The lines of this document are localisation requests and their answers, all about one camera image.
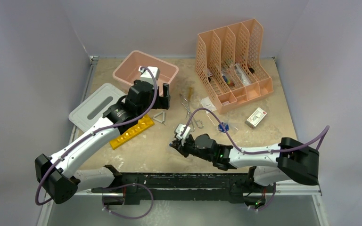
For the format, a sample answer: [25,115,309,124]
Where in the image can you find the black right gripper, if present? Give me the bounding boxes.
[171,136,214,162]

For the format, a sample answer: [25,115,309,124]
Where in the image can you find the yellow test tube rack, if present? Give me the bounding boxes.
[109,115,155,150]

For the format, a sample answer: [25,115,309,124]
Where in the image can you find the brown bristle tube brush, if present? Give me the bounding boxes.
[186,87,194,112]

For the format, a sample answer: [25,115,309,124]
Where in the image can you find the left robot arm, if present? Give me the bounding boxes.
[34,80,170,205]

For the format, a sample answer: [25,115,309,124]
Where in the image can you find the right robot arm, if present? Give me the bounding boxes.
[169,134,319,192]

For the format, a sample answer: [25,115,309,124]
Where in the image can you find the metal crucible tongs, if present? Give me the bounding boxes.
[180,94,204,132]

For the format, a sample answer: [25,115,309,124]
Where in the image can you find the small white plastic bag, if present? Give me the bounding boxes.
[200,97,216,112]

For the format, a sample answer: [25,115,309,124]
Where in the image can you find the pink plastic bin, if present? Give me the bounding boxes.
[112,50,179,95]

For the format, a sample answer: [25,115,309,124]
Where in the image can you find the blue polyhedral object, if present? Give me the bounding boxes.
[218,122,230,133]

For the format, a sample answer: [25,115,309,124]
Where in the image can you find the colourful item in organizer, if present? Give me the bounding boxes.
[223,76,234,87]

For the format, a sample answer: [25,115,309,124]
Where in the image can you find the peach mesh file organizer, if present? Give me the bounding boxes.
[195,18,273,114]

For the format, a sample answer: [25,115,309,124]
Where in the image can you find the white plastic bin lid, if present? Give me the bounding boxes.
[68,83,125,132]

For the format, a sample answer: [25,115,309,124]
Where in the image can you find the clear packet in organizer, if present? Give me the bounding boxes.
[234,63,251,86]

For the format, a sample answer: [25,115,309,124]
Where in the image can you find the small white red box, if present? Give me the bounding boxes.
[245,107,267,129]

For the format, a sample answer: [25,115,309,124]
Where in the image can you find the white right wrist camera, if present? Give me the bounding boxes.
[174,123,191,140]

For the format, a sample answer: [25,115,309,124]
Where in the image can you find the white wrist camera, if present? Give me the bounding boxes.
[138,66,160,85]
[174,123,191,140]

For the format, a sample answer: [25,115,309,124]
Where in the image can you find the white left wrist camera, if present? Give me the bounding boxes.
[138,66,160,85]

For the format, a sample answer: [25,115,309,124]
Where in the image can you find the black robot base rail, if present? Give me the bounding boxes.
[91,166,275,208]

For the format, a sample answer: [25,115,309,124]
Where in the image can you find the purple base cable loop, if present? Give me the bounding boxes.
[101,182,155,220]

